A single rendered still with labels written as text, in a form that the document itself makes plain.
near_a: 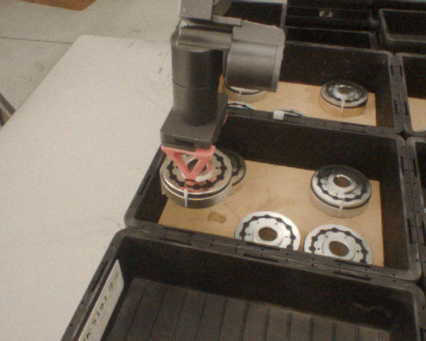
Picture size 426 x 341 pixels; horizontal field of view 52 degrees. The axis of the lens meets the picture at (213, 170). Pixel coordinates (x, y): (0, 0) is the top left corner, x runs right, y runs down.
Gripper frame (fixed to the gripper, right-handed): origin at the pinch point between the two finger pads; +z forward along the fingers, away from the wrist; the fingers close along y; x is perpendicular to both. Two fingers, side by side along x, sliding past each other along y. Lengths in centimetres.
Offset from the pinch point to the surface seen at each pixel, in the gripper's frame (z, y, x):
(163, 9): 110, 262, 99
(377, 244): 13.7, 3.4, -29.5
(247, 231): 11.2, -1.6, -9.0
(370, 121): 14.7, 37.2, -28.8
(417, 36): 51, 155, -60
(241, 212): 14.7, 4.9, -6.9
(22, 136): 31, 27, 53
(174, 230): 5.0, -8.8, 0.5
